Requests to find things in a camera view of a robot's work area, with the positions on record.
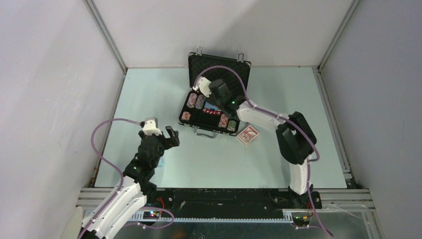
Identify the red white chip stack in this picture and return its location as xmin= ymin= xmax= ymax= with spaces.
xmin=218 ymin=114 xmax=229 ymax=128
xmin=181 ymin=111 xmax=192 ymax=121

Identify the blue playing card box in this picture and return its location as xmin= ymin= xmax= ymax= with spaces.
xmin=204 ymin=102 xmax=220 ymax=111

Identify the black poker set case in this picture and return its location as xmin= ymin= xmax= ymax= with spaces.
xmin=178 ymin=52 xmax=251 ymax=136

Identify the white ten chip stack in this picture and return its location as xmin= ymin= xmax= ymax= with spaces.
xmin=158 ymin=158 xmax=165 ymax=168

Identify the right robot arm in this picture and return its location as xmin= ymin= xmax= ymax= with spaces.
xmin=197 ymin=77 xmax=317 ymax=208

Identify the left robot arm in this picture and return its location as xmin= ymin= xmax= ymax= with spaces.
xmin=78 ymin=122 xmax=180 ymax=239

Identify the white green chip stack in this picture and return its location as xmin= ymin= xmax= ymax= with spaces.
xmin=226 ymin=120 xmax=237 ymax=132

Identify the row of red dice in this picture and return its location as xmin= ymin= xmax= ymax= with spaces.
xmin=203 ymin=108 xmax=221 ymax=116

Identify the red playing card deck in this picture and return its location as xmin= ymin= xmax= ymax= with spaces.
xmin=236 ymin=125 xmax=259 ymax=146

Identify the pink white chip stack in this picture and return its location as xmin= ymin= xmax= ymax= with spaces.
xmin=186 ymin=93 xmax=198 ymax=108

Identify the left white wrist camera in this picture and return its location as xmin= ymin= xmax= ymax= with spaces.
xmin=142 ymin=117 xmax=162 ymax=136

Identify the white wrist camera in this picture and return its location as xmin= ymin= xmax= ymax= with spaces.
xmin=142 ymin=117 xmax=162 ymax=136
xmin=192 ymin=76 xmax=211 ymax=98

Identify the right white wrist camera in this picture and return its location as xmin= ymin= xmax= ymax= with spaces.
xmin=192 ymin=76 xmax=211 ymax=98

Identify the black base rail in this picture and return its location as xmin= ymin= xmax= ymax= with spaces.
xmin=145 ymin=188 xmax=322 ymax=220

